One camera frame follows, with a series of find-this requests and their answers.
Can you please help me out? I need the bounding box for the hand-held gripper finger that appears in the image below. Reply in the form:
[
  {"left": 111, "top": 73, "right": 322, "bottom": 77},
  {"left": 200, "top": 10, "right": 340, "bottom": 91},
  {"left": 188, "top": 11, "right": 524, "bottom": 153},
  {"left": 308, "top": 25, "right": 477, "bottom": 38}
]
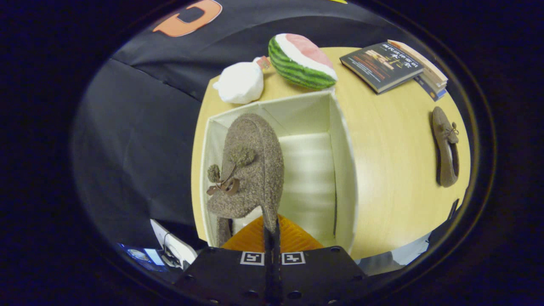
[
  {"left": 174, "top": 215, "right": 272, "bottom": 306},
  {"left": 272, "top": 214, "right": 370, "bottom": 306}
]

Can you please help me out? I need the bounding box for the brown fuzzy shoe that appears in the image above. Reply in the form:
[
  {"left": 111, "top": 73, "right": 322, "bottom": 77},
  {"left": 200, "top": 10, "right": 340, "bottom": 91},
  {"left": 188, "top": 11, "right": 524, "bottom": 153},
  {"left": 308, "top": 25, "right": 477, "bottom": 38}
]
[
  {"left": 431, "top": 106, "right": 460, "bottom": 188},
  {"left": 206, "top": 113, "right": 284, "bottom": 248}
]

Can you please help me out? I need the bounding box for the cream fabric storage box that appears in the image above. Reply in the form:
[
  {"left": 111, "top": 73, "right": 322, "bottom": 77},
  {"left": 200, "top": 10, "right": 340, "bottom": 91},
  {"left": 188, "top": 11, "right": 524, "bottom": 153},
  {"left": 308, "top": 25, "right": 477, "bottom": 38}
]
[{"left": 199, "top": 88, "right": 358, "bottom": 255}]

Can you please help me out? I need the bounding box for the white device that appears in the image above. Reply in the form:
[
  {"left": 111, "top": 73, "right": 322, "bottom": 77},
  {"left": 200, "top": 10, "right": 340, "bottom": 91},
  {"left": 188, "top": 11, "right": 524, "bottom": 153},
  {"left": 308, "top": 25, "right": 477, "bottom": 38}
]
[{"left": 150, "top": 219, "right": 198, "bottom": 270}]

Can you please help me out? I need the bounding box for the blue printed object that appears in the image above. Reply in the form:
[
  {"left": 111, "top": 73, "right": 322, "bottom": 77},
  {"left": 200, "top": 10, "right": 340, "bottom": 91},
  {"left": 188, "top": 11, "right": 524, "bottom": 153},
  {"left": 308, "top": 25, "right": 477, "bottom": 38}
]
[{"left": 119, "top": 243, "right": 168, "bottom": 272}]

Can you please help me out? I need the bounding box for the white plush toy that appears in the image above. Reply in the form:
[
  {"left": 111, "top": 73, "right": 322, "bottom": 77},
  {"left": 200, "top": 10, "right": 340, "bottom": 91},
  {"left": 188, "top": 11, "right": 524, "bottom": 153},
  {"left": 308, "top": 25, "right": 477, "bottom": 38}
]
[{"left": 212, "top": 56, "right": 272, "bottom": 105}]

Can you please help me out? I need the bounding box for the watermelon slice plush toy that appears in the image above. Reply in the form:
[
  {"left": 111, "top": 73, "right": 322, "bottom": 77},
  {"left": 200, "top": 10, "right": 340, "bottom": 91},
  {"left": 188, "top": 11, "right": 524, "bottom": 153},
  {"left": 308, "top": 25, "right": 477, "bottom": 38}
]
[{"left": 268, "top": 33, "right": 338, "bottom": 91}]

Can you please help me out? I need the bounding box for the black paperback book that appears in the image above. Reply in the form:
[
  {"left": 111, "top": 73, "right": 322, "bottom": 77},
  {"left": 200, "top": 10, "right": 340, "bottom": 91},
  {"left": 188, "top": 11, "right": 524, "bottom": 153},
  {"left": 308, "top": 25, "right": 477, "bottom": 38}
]
[{"left": 339, "top": 42, "right": 425, "bottom": 94}]

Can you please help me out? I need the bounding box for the blue book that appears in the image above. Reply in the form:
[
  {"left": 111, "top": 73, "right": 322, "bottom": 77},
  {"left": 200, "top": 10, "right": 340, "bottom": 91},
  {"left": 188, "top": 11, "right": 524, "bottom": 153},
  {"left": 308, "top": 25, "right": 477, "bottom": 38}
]
[{"left": 414, "top": 76, "right": 448, "bottom": 102}]

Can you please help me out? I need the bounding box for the beige book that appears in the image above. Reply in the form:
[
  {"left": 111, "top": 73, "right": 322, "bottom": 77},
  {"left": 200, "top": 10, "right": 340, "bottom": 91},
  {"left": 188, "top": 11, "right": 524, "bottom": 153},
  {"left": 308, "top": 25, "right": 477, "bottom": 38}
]
[{"left": 388, "top": 40, "right": 449, "bottom": 90}]

